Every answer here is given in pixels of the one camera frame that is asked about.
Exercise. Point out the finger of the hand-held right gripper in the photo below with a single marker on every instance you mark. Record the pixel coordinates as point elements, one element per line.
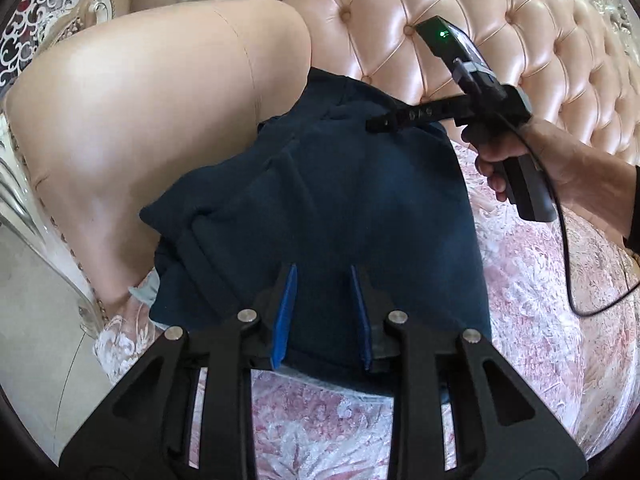
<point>420,114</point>

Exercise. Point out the pink floral blanket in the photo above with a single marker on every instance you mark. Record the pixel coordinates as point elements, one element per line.
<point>540,335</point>

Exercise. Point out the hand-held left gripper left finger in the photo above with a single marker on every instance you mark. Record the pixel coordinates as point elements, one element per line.
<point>282,320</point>

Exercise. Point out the person's right hand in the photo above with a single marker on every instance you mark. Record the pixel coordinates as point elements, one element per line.
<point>565,160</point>

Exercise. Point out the beige tufted leather sofa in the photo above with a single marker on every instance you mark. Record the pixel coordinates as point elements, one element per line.
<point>150,110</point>

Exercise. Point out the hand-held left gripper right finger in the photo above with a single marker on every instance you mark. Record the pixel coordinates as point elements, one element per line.
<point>359,325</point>

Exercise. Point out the navy sweatshirt with yellow print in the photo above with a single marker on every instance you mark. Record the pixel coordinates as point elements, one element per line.
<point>340,200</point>

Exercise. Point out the white lattice patterned cloth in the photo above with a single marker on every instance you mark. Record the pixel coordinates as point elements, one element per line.
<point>30,25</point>

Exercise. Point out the light blue cloth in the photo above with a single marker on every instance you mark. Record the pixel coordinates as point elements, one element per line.
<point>145,290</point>

